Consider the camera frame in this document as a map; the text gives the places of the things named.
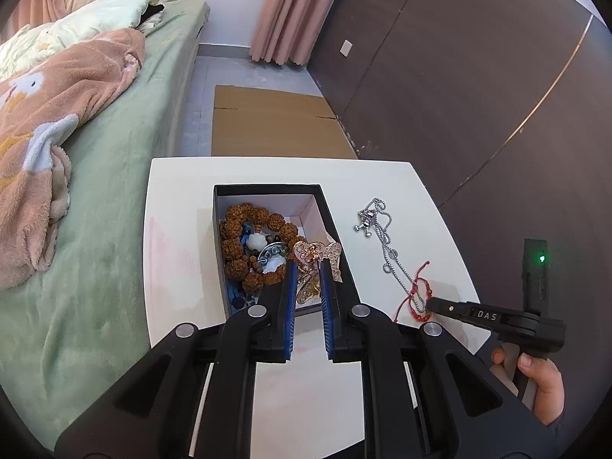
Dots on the small white table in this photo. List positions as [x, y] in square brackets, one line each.
[191, 248]

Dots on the white wall socket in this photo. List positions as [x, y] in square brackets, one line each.
[346, 48]

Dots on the dark brown wardrobe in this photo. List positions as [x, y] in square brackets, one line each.
[454, 81]

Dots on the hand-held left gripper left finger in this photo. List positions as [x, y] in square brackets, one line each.
[289, 306]

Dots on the flat brown cardboard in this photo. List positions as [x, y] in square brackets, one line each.
[272, 124]

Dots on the pale green quilt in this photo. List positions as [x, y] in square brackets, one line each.
[95, 19]

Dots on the person's right hand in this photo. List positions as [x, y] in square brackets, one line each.
[547, 387]

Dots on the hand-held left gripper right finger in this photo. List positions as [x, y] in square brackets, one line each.
[326, 306]

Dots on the black box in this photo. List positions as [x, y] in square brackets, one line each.
[330, 215]

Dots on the pink floral fleece blanket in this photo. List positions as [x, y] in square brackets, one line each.
[57, 105]

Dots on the bed with green sheet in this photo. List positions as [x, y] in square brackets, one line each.
[119, 201]

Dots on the white stone pendant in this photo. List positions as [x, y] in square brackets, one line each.
[257, 241]

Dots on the gold butterfly brooch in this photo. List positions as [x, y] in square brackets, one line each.
[306, 251]

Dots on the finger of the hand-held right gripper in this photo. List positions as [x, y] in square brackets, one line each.
[459, 310]

